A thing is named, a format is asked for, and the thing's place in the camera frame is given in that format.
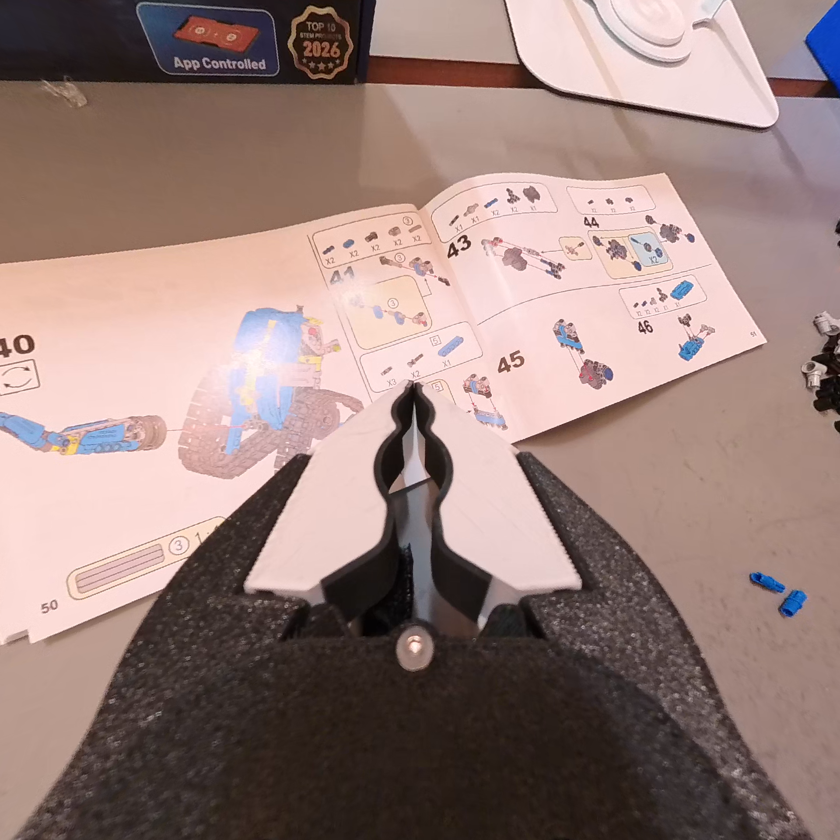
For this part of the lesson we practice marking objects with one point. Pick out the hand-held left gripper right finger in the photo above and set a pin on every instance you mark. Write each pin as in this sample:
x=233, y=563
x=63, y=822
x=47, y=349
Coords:
x=505, y=518

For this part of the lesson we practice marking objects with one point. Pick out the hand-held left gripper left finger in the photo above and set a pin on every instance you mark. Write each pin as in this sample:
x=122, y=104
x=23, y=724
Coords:
x=328, y=512

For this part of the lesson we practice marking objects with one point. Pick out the instruction booklet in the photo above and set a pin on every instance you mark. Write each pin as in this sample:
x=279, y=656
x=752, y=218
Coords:
x=197, y=295

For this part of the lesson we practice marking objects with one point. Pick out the long blue pin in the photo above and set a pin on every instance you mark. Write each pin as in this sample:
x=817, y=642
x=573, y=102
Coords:
x=766, y=580

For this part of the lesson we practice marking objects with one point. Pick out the short blue pin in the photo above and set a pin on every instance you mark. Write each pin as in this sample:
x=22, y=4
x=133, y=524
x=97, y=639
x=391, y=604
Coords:
x=793, y=604

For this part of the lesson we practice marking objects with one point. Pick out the pile of small building parts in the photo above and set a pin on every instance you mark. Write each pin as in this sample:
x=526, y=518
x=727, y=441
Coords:
x=823, y=374

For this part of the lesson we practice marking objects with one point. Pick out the white stand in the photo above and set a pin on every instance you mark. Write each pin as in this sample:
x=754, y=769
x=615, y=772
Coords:
x=656, y=79

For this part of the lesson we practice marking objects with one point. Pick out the clear plastic scrap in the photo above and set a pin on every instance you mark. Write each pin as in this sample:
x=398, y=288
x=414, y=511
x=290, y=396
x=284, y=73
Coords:
x=62, y=92

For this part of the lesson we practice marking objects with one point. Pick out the dark blue toy box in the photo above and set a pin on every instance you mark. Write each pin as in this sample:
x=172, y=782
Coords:
x=98, y=39

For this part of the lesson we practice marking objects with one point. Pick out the blue bin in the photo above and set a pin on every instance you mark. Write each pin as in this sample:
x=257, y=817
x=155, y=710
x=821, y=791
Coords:
x=823, y=46

